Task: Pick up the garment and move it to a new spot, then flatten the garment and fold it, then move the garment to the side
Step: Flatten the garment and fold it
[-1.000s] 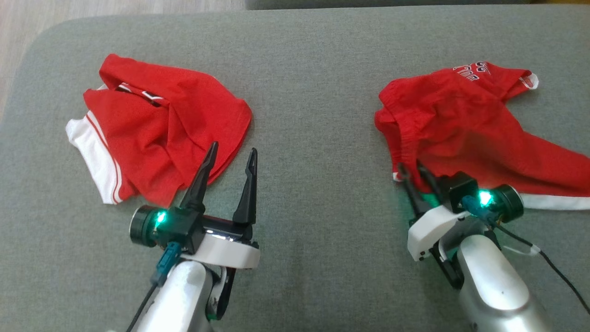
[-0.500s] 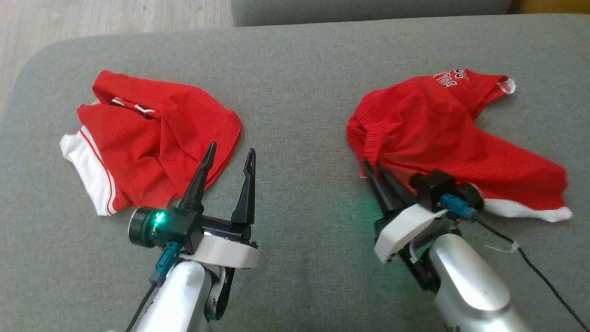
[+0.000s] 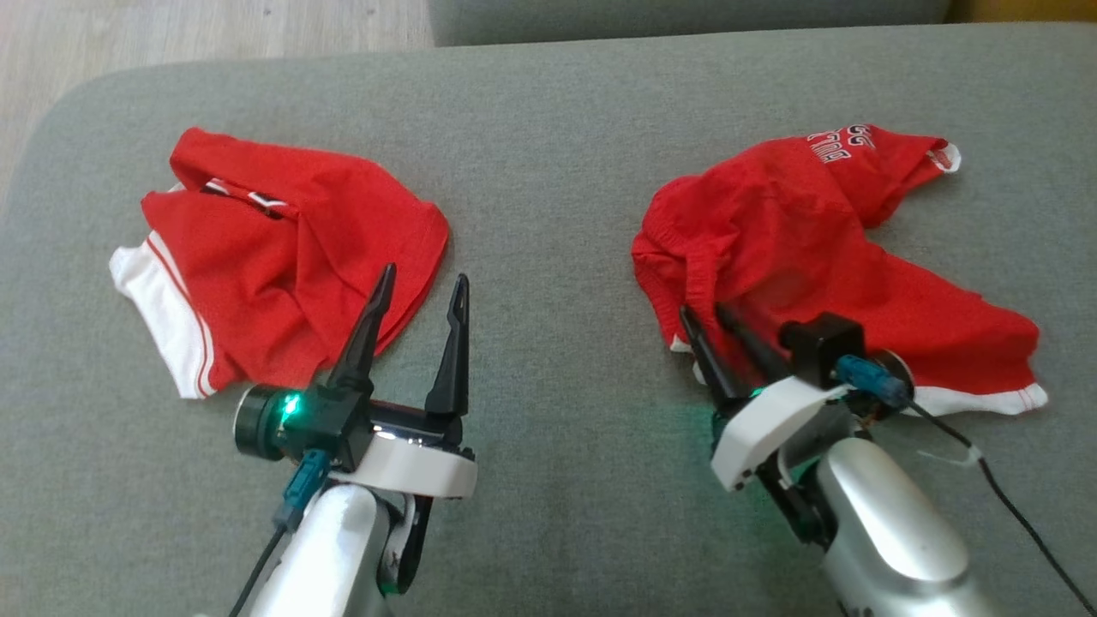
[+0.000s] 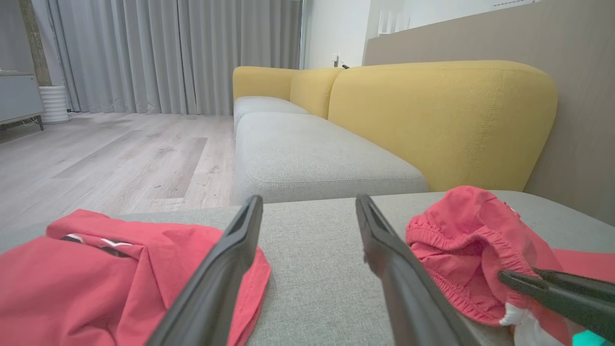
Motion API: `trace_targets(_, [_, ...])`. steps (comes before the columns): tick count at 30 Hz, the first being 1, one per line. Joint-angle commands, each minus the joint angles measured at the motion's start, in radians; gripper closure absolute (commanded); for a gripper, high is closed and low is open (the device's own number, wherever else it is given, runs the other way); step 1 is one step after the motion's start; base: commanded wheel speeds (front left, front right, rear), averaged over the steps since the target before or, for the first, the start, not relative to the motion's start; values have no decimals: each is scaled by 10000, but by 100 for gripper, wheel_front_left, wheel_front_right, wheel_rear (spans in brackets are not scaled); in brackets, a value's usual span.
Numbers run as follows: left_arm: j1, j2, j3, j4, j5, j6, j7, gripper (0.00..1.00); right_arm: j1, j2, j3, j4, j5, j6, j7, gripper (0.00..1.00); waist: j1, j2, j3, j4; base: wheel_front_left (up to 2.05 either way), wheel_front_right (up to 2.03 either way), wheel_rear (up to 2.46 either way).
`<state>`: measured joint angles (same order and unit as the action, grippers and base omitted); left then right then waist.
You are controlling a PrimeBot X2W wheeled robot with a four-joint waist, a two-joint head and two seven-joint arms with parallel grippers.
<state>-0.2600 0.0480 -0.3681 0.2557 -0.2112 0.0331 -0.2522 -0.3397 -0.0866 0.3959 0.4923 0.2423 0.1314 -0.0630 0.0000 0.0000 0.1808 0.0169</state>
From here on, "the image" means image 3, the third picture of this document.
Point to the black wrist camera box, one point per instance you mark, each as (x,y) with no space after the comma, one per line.
(338,424)
(821,347)

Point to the red Bulls garment white panels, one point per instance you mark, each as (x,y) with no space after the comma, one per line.
(257,257)

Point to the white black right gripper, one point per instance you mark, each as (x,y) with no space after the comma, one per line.
(763,428)

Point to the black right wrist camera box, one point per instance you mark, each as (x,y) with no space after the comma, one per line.
(821,347)

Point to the grey fabric sofa seat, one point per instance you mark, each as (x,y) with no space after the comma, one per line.
(548,214)

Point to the light grey sofa back cushion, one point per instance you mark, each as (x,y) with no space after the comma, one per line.
(686,19)

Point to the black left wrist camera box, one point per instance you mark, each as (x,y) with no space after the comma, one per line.
(338,424)

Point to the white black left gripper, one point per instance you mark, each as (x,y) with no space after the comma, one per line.
(411,467)

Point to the red garment with white trim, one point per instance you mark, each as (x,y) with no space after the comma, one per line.
(814,240)

